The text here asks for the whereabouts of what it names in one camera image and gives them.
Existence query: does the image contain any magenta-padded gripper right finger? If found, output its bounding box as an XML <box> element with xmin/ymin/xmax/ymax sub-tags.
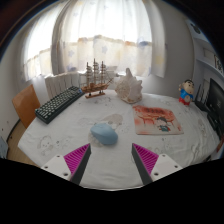
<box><xmin>131</xmin><ymin>142</ymin><xmax>184</xmax><ymax>186</ymax></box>

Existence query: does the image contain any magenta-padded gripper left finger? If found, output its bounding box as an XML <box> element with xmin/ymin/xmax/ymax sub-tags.
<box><xmin>41</xmin><ymin>143</ymin><xmax>92</xmax><ymax>186</ymax></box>

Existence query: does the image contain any light blue computer mouse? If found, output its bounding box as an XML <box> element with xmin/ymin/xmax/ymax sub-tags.
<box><xmin>90</xmin><ymin>123</ymin><xmax>119</xmax><ymax>146</ymax></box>

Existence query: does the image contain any red cartoon print mouse pad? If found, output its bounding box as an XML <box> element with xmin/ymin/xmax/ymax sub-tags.
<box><xmin>132</xmin><ymin>104</ymin><xmax>185</xmax><ymax>136</ymax></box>

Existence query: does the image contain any white patterned tablecloth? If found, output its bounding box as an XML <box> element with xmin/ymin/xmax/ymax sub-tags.
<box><xmin>17</xmin><ymin>89</ymin><xmax>221</xmax><ymax>191</ymax></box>

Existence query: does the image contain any black mechanical keyboard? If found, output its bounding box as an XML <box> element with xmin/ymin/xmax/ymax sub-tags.
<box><xmin>34</xmin><ymin>85</ymin><xmax>85</xmax><ymax>125</ymax></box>

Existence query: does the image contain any wooden chair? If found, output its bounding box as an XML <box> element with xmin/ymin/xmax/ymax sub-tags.
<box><xmin>6</xmin><ymin>83</ymin><xmax>42</xmax><ymax>165</ymax></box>

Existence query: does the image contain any large white conch shell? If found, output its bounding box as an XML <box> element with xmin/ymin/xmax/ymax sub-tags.
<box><xmin>114</xmin><ymin>67</ymin><xmax>144</xmax><ymax>104</ymax></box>

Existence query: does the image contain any white radiator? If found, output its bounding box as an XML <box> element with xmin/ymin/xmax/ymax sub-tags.
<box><xmin>44</xmin><ymin>71</ymin><xmax>89</xmax><ymax>101</ymax></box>

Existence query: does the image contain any cartoon boy figurine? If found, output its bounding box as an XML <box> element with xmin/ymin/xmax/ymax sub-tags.
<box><xmin>177</xmin><ymin>78</ymin><xmax>196</xmax><ymax>107</ymax></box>

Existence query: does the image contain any black wifi router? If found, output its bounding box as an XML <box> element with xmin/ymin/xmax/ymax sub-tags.
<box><xmin>194</xmin><ymin>84</ymin><xmax>210</xmax><ymax>113</ymax></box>

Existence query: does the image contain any wooden model sailing ship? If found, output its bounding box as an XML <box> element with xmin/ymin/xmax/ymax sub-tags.
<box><xmin>80</xmin><ymin>58</ymin><xmax>115</xmax><ymax>99</ymax></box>

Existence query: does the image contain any black monitor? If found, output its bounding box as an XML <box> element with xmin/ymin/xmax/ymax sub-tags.
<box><xmin>205</xmin><ymin>77</ymin><xmax>224</xmax><ymax>129</ymax></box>

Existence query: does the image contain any white sheer star curtain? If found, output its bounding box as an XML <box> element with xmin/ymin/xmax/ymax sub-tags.
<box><xmin>21</xmin><ymin>0</ymin><xmax>167</xmax><ymax>82</ymax></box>

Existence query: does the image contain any white wall shelf unit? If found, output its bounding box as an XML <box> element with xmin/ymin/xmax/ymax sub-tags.
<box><xmin>186</xmin><ymin>18</ymin><xmax>224</xmax><ymax>88</ymax></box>

